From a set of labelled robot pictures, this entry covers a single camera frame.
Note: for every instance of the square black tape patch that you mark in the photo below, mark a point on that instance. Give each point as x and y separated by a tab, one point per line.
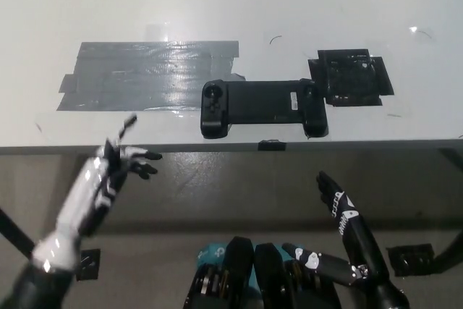
349	77

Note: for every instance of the grey duct tape patch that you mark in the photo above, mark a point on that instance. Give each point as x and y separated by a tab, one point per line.
137	77

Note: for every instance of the black game controller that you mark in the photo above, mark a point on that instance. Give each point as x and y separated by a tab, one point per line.
260	101

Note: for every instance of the black robot torso teal top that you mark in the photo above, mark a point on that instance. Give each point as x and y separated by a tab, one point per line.
238	273

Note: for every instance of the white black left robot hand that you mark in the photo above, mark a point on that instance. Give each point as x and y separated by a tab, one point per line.
81	193

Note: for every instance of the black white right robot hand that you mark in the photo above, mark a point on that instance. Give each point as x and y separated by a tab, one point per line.
356	236

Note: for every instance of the black desk leg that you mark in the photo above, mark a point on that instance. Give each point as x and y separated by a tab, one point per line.
450	254
14	233

